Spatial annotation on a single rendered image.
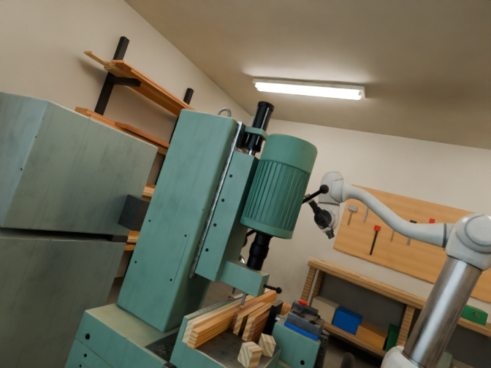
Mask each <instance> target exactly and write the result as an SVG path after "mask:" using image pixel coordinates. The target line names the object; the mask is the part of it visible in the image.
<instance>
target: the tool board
mask: <svg viewBox="0 0 491 368"><path fill-rule="evenodd" d="M351 186H354V187H358V188H361V189H363V190H365V191H367V192H368V193H370V194H372V195H373V196H374V197H376V198H377V199H378V200H379V201H380V202H382V203H383V204H384V205H386V206H387V207H388V208H389V209H390V210H391V211H393V212H394V213H395V214H397V215H398V216H399V217H401V218H402V219H404V220H405V221H408V222H410V223H456V222H458V220H459V219H461V218H462V217H464V216H466V215H469V214H473V213H477V212H471V211H467V210H461V209H458V208H454V207H449V206H445V205H442V204H436V203H432V202H426V201H423V200H420V199H414V198H411V197H407V196H401V195H398V194H394V193H389V192H385V191H380V190H376V189H372V188H366V187H363V186H360V185H354V184H351ZM333 248H334V249H337V250H340V251H343V252H345V253H349V254H351V255H354V256H357V257H360V258H363V259H366V260H368V261H372V262H374V263H377V264H380V265H383V266H386V267H389V268H391V269H395V270H397V271H400V272H403V273H406V274H408V275H412V276H414V277H418V278H420V279H423V280H426V281H429V282H431V283H435V282H436V280H437V278H438V276H439V274H440V272H441V270H442V268H443V266H444V263H445V261H446V259H447V257H448V256H447V255H446V248H440V247H438V246H435V245H431V244H428V243H426V242H421V241H418V240H415V239H411V238H408V237H405V236H403V235H402V234H399V233H397V232H396V231H395V230H393V229H392V228H390V227H389V226H388V225H387V224H386V223H385V222H383V221H382V219H380V217H378V216H377V215H376V214H375V213H374V212H373V211H372V210H370V209H369V208H368V207H367V206H366V205H365V204H363V203H362V202H361V201H359V200H357V199H349V200H347V202H346V206H345V209H344V211H343V216H342V218H341V222H340V226H339V229H338V233H337V236H336V238H335V243H334V246H333ZM471 296H472V297H475V298H477V299H481V300H483V301H486V302H489V303H491V267H490V268H489V269H488V270H486V271H482V273H481V274H480V276H479V279H478V280H477V282H476V285H475V287H474V289H473V291H472V293H471Z"/></svg>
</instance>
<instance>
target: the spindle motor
mask: <svg viewBox="0 0 491 368"><path fill-rule="evenodd" d="M317 153H318V152H317V148H316V146H315V145H313V144H311V143H310V142H308V141H305V140H304V139H300V138H298V137H293V136H290V135H287V134H270V135H269V136H268V137H267V138H266V141H265V144H264V147H263V150H262V154H261V157H260V159H259V160H260V161H259V163H258V167H257V169H256V173H255V175H254V179H253V182H252V185H251V189H250V191H249V194H248V198H247V201H246V203H245V207H244V210H243V215H242V216H241V219H240V223H242V224H243V225H244V226H246V227H248V228H250V229H253V230H255V231H258V232H261V233H263V234H267V235H270V236H273V237H277V238H281V239H291V238H292V235H293V231H294V227H295V225H296V222H297V218H298V215H299V213H300V208H301V206H302V201H303V199H304V196H305V192H306V189H307V187H308V182H309V180H310V177H311V172H312V170H313V166H314V163H315V160H316V157H317Z"/></svg>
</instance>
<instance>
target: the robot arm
mask: <svg viewBox="0 0 491 368"><path fill-rule="evenodd" d="M323 184H326V185H328V186H329V188H330V190H329V192H328V193H326V194H322V193H321V194H319V204H317V203H316V202H315V201H314V199H311V200H309V201H307V202H306V203H307V204H309V205H310V206H311V208H312V209H313V213H314V214H315V215H314V221H315V223H316V225H317V226H318V227H319V228H320V229H321V232H323V233H326V235H327V236H328V239H332V238H333V237H335V235H334V233H333V232H334V231H333V230H334V229H336V228H337V226H338V223H339V209H340V203H342V202H346V201H347V200H349V199H357V200H359V201H361V202H362V203H363V204H365V205H366V206H367V207H368V208H369V209H370V210H372V211H373V212H374V213H375V214H376V215H377V216H378V217H380V219H382V221H383V222H385V223H386V224H387V225H388V226H389V227H390V228H392V229H393V230H395V231H396V232H397V233H399V234H402V235H403V236H405V237H408V238H411V239H415V240H418V241H421V242H426V243H428V244H431V245H435V246H438V247H440V248H446V255H447V256H448V257H447V259H446V261H445V263H444V266H443V268H442V270H441V272H440V274H439V276H438V278H437V280H436V282H435V285H434V286H433V289H432V291H431V292H430V295H429V296H428V298H427V301H426V303H425V305H424V307H423V309H422V311H421V313H420V315H419V318H418V320H417V322H416V324H415V326H414V328H413V330H412V332H411V335H410V337H409V338H408V341H407V343H406V345H405V347H403V346H400V345H398V346H396V347H393V348H391V349H390V350H389V351H388V352H387V353H386V354H385V357H384V359H383V361H382V364H381V368H436V367H437V365H438V362H439V361H440V359H441V356H442V354H443V352H444V350H445V348H446V346H447V344H448V341H449V339H450V337H451V335H452V333H453V331H454V329H455V326H456V325H457V322H458V321H459V319H460V316H461V315H462V312H463V310H464V308H465V306H466V304H467V302H468V300H469V297H470V295H471V293H472V291H473V289H474V287H475V285H476V282H477V280H478V279H479V276H480V274H481V273H482V271H486V270H488V269H489V268H490V267H491V216H489V215H485V214H483V213H473V214H469V215H466V216H464V217H462V218H461V219H459V220H458V222H456V223H410V222H408V221H405V220H404V219H402V218H401V217H399V216H398V215H397V214H395V213H394V212H393V211H391V210H390V209H389V208H388V207H387V206H386V205H384V204H383V203H382V202H380V201H379V200H378V199H377V198H376V197H374V196H373V195H372V194H370V193H368V192H367V191H365V190H363V189H361V188H358V187H354V186H351V185H349V184H348V183H347V182H346V181H343V176H342V174H341V173H339V172H336V171H330V172H327V173H326V174H325V175H324V176H323V178H322V179H321V184H320V186H321V185H323ZM317 205H318V206H317Z"/></svg>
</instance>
